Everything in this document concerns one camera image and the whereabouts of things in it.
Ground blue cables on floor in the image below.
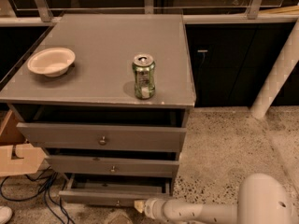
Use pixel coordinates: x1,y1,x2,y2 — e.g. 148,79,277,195
0,166,76,224

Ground brown cardboard piece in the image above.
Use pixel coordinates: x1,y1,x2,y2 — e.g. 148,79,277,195
0,144,49,177

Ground grey top drawer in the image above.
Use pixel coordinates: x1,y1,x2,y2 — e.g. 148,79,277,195
16,105,187,153

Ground grey drawer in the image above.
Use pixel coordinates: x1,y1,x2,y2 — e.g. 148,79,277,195
59,174,172,207
16,105,187,153
46,148,178,177

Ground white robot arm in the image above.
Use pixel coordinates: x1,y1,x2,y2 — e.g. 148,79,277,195
134,173,299,224

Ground grey middle drawer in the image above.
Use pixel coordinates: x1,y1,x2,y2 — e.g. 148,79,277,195
46,148,178,177

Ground white diagonal pillar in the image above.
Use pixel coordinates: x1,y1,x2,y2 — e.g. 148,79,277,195
250,21,299,119

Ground grey drawer cabinet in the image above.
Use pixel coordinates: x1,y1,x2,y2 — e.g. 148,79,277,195
0,13,197,198

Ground grey bottom drawer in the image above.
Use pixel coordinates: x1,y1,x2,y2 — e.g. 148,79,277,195
59,174,172,207

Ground green soda can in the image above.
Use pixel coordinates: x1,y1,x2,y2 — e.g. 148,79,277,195
132,53,155,100

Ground white shoe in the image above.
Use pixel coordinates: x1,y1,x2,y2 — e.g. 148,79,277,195
0,206,12,224

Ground wooden panel at left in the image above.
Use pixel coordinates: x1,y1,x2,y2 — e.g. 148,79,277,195
0,110,25,146

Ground white paper bowl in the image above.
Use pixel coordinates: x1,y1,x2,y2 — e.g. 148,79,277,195
27,48,76,77

